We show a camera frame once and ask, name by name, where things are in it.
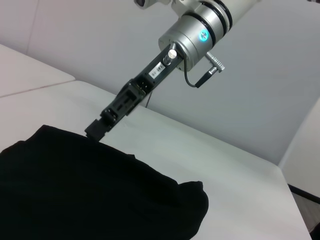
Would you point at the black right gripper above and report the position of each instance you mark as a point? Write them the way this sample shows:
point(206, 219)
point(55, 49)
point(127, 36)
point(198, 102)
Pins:
point(140, 85)

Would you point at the black shirt with FREE print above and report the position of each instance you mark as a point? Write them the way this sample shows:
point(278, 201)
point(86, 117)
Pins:
point(87, 187)

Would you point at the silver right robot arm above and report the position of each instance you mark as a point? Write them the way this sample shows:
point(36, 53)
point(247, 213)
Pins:
point(200, 30)

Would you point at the silver connector stub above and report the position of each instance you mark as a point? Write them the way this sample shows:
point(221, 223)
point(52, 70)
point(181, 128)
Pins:
point(170, 55)

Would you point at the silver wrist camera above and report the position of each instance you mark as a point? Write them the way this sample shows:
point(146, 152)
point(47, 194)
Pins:
point(150, 2)

